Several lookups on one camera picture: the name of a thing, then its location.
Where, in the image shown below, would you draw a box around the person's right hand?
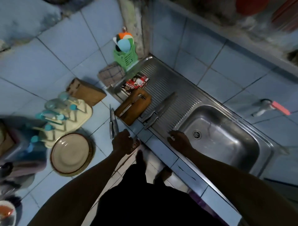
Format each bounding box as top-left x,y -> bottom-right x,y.
167,130 -> 194,155

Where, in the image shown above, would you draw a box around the person's left hand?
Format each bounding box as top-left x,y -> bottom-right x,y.
112,129 -> 138,155

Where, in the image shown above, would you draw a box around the small wooden cutting board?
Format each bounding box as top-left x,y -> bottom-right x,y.
114,89 -> 152,126

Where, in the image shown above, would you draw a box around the knives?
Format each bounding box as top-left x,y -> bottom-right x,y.
117,93 -> 147,118

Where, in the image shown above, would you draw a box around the person's left forearm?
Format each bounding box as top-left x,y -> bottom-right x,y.
28,150 -> 127,226

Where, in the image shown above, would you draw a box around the person's right forearm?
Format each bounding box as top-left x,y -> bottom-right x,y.
186,149 -> 298,226

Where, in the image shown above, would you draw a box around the person's black clothing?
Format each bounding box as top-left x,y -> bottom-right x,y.
91,150 -> 224,226

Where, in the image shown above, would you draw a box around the stainless steel sink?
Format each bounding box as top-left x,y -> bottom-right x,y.
107,56 -> 289,210

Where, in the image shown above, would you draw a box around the cream cup rack teal knobs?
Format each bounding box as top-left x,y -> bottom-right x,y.
30,93 -> 93,149

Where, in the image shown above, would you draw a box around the round brown-rimmed plate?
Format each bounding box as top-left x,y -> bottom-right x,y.
50,133 -> 94,177

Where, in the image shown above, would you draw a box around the wooden knife block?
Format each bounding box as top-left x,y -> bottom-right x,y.
66,78 -> 107,107

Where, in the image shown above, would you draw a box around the red black sachet pack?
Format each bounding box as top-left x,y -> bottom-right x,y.
121,72 -> 150,95

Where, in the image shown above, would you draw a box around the checked dishcloth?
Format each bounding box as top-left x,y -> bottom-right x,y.
97,62 -> 126,88

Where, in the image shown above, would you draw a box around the green plastic basket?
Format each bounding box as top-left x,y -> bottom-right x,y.
113,42 -> 138,71

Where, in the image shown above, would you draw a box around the light blue plastic scoop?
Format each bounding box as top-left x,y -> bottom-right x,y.
117,38 -> 131,53

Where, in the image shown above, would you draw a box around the clear cup with cutlery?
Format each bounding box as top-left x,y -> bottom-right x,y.
0,160 -> 47,181

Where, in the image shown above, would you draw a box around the white plate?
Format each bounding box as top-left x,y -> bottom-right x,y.
0,201 -> 17,226

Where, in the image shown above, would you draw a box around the red plastic cup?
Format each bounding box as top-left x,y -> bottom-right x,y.
236,0 -> 269,16

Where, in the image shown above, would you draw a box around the white faucet orange handle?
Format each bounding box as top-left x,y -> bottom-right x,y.
251,99 -> 291,117

